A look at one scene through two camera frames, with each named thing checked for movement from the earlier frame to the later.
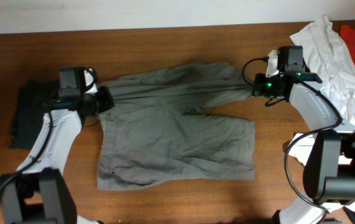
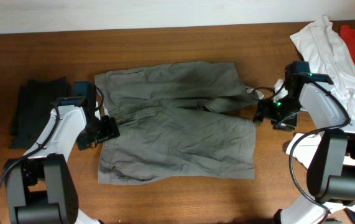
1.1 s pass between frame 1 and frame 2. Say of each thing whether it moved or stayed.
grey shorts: moved
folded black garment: stayed
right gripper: moved
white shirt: stayed
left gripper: moved
